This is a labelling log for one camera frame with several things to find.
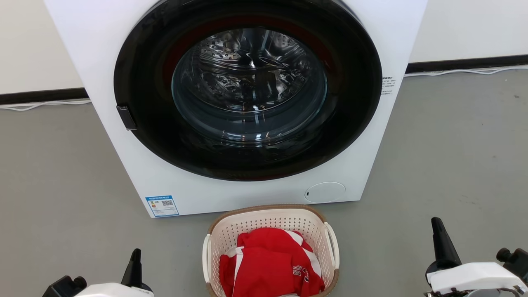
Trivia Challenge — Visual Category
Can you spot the round black glass washer door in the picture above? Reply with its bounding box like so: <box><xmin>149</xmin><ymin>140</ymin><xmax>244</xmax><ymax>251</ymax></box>
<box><xmin>113</xmin><ymin>0</ymin><xmax>383</xmax><ymax>181</ymax></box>

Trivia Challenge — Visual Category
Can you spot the black washer door handle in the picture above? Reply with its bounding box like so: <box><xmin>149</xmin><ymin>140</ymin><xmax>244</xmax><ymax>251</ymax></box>
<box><xmin>116</xmin><ymin>106</ymin><xmax>137</xmax><ymax>131</ymax></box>

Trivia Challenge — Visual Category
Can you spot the round white filter cover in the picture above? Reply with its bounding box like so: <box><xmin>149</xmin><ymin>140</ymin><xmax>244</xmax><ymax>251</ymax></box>
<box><xmin>304</xmin><ymin>182</ymin><xmax>346</xmax><ymax>204</ymax></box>

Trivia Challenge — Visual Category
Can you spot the red and white garment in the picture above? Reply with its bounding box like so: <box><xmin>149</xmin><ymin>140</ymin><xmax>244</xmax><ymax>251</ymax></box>
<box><xmin>219</xmin><ymin>227</ymin><xmax>325</xmax><ymax>297</ymax></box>

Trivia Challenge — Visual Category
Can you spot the blue energy label sticker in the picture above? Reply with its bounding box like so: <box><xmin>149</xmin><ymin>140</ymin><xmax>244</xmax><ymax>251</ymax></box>
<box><xmin>145</xmin><ymin>195</ymin><xmax>180</xmax><ymax>217</ymax></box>

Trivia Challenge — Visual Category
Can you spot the white floor cable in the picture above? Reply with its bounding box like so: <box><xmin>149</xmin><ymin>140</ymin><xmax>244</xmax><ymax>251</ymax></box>
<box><xmin>404</xmin><ymin>65</ymin><xmax>528</xmax><ymax>77</ymax></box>
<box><xmin>0</xmin><ymin>100</ymin><xmax>92</xmax><ymax>111</ymax></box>

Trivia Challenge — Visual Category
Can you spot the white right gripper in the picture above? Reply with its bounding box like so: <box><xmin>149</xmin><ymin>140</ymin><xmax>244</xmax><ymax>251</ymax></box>
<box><xmin>425</xmin><ymin>217</ymin><xmax>528</xmax><ymax>297</ymax></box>

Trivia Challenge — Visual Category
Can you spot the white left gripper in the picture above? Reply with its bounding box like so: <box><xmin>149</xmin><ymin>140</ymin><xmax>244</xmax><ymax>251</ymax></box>
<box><xmin>74</xmin><ymin>248</ymin><xmax>154</xmax><ymax>297</ymax></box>

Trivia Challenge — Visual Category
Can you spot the cream plastic laundry basket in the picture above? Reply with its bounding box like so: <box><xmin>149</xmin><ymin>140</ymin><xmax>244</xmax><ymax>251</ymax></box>
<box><xmin>202</xmin><ymin>205</ymin><xmax>340</xmax><ymax>297</ymax></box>

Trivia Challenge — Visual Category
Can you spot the white front-load washing machine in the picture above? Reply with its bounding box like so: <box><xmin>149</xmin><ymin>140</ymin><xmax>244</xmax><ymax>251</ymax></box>
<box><xmin>43</xmin><ymin>0</ymin><xmax>428</xmax><ymax>218</ymax></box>

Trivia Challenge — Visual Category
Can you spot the black wall baseboard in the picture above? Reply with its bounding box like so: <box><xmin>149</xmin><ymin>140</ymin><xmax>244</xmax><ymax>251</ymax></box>
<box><xmin>0</xmin><ymin>87</ymin><xmax>89</xmax><ymax>105</ymax></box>
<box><xmin>406</xmin><ymin>55</ymin><xmax>528</xmax><ymax>74</ymax></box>

